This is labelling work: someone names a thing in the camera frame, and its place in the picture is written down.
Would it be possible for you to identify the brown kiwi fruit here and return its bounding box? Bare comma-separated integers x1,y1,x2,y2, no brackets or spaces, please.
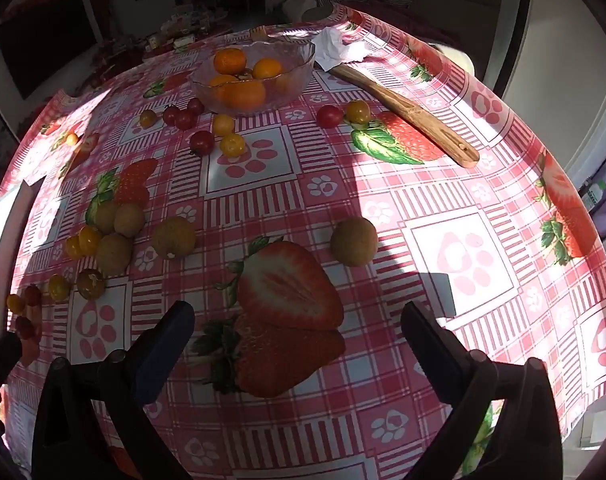
330,217,378,266

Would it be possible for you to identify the brown kiwi cluster lower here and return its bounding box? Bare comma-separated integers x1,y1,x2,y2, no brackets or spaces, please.
96,233,132,276

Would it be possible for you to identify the wooden spatula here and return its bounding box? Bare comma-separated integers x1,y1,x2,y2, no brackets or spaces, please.
329,64,480,168

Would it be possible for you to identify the brown kiwi in cluster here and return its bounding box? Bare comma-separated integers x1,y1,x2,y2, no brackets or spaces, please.
114,203,146,238

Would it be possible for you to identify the pink strawberry tablecloth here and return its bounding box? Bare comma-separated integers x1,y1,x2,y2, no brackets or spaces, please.
2,8,606,479

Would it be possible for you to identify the yellow cherry tomato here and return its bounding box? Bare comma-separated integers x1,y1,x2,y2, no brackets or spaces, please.
344,100,371,125

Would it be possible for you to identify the red cherry tomato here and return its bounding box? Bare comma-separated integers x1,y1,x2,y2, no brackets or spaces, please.
316,105,344,129

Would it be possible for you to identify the white crumpled paper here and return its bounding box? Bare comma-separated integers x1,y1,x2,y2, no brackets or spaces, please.
312,27,371,73

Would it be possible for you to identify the orange in bowl front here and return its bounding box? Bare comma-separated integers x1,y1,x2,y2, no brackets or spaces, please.
222,79,266,112

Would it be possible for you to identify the orange in bowl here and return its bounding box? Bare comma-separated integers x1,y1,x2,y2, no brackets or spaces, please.
222,79,266,112
213,48,246,76

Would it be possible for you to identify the glass fruit bowl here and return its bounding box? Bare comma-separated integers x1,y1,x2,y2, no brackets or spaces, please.
189,40,315,116

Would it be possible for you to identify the orange in bowl top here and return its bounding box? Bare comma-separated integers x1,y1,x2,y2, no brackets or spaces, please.
213,48,246,76

